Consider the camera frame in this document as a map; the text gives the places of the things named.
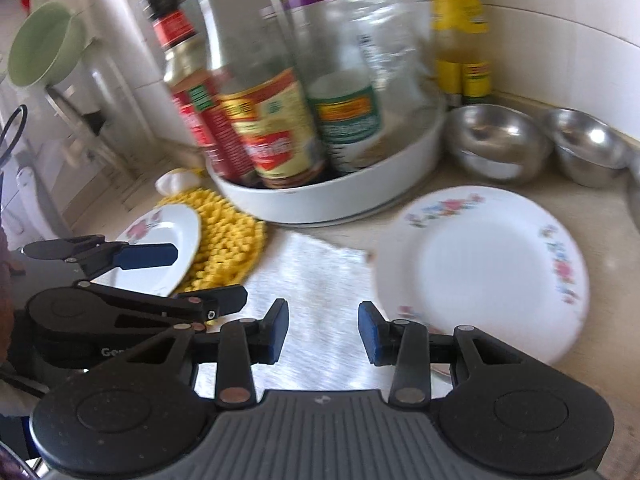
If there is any black wire loop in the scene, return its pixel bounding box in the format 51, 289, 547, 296
0, 104, 29, 171

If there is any yellow green label bottle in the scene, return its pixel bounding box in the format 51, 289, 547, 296
431, 0, 494, 108

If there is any stainless steel bowl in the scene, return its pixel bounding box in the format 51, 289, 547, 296
542, 107, 630, 189
444, 104, 554, 186

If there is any white cloth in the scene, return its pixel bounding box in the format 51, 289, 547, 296
192, 231, 373, 396

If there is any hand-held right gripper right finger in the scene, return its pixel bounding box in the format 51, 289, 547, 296
358, 301, 527, 407

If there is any light green bowl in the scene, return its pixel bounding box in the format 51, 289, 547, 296
7, 0, 90, 89

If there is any yellow beaded trivet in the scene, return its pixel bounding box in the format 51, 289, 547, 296
156, 186, 269, 297

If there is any small white floral plate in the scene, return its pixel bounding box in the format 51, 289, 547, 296
91, 202, 202, 297

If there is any dark red label sauce bottle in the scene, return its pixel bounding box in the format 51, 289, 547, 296
141, 0, 256, 186

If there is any white round tray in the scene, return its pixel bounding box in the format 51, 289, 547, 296
204, 92, 449, 227

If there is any gold cap glass sauce jar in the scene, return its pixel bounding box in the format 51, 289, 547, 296
180, 0, 328, 190

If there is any large white floral plate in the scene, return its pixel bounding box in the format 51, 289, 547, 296
374, 185, 592, 367

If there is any green label sauce jar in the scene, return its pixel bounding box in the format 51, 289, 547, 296
306, 72, 385, 173

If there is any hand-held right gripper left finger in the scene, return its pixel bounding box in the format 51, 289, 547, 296
120, 299, 291, 409

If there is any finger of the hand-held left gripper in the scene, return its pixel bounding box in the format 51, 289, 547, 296
23, 234, 179, 278
74, 280, 249, 333

